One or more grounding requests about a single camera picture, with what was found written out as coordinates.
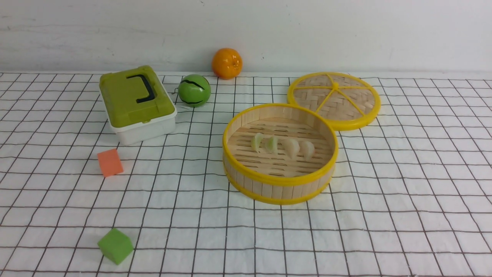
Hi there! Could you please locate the green dumpling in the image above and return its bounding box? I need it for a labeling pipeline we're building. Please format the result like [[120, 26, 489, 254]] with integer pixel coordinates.
[[265, 136, 278, 155], [251, 133, 264, 153]]

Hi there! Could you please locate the orange toy fruit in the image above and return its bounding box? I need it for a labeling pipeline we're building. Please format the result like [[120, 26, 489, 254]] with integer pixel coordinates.
[[211, 48, 243, 80]]

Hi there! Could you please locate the white dumpling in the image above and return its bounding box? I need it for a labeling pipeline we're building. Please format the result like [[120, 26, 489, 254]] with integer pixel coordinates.
[[281, 138, 300, 160], [299, 140, 315, 162]]

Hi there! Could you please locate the bamboo steamer tray yellow rim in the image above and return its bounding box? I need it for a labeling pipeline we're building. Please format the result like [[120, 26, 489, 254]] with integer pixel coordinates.
[[223, 103, 339, 205]]

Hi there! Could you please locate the green lid storage box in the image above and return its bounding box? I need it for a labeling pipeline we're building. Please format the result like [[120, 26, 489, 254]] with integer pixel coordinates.
[[99, 65, 177, 145]]

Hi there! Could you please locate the green watermelon toy ball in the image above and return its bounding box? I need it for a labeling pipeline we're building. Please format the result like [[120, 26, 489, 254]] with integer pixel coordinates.
[[178, 74, 211, 107]]

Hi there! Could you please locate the orange foam cube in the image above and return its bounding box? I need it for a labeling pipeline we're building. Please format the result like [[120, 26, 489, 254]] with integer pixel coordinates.
[[97, 149, 124, 178]]

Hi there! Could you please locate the green foam cube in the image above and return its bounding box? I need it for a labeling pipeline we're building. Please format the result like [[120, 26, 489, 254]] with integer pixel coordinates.
[[97, 228, 134, 265]]

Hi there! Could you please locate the white grid tablecloth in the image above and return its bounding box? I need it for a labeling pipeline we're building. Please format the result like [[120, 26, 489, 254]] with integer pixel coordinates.
[[0, 72, 492, 277]]

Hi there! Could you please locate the bamboo steamer lid yellow rim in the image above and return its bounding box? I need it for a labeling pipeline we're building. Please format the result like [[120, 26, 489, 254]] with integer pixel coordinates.
[[288, 72, 381, 131]]

